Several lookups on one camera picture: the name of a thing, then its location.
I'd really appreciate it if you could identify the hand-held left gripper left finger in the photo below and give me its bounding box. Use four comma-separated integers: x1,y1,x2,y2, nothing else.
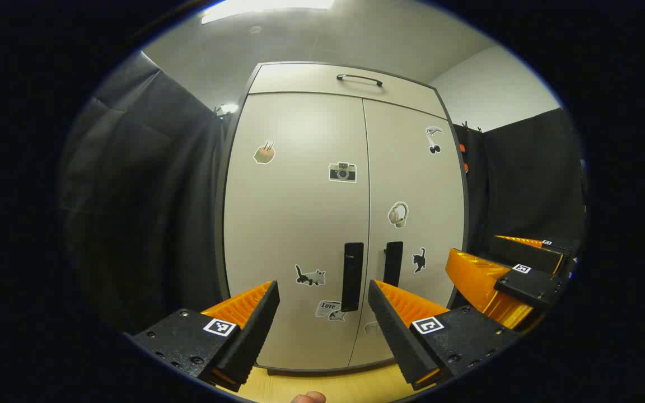
132,280,281,392

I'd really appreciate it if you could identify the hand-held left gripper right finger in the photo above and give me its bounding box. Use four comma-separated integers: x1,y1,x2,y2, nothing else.
367,279,522,391

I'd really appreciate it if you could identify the black door handle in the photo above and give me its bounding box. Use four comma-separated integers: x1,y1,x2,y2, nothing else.
341,242,365,312
383,241,404,288

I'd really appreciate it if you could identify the shoe cabinet door headphone sticker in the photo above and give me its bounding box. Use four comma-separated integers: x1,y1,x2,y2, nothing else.
348,98,466,368

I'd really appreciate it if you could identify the shoe cabinet door camera sticker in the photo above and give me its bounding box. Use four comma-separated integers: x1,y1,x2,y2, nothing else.
223,92,371,370

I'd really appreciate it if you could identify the beige double-door shoe cabinet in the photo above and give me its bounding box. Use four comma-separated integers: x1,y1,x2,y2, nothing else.
214,60,470,374

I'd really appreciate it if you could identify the ceiling light panel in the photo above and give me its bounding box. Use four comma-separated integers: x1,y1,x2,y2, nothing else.
200,0,335,25

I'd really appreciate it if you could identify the thin black bar handle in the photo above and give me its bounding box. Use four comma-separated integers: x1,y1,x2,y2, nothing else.
336,73,384,87

